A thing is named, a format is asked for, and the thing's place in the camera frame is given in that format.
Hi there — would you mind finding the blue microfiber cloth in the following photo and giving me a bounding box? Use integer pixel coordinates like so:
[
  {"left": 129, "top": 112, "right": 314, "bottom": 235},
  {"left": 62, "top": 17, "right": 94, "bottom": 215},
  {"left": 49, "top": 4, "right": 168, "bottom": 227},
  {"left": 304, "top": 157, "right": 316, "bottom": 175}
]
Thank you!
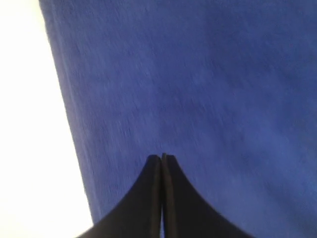
[{"left": 40, "top": 0, "right": 317, "bottom": 238}]

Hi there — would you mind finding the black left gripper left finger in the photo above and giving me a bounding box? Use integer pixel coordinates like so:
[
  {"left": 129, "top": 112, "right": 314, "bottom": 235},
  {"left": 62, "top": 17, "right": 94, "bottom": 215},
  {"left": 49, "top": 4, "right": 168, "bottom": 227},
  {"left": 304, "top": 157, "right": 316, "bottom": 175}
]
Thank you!
[{"left": 80, "top": 155, "right": 161, "bottom": 238}]

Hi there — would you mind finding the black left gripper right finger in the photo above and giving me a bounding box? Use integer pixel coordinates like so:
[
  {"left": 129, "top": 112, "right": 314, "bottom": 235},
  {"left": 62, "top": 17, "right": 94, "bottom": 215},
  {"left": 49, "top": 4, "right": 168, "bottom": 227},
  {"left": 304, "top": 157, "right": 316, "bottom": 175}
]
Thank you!
[{"left": 161, "top": 154, "right": 250, "bottom": 238}]

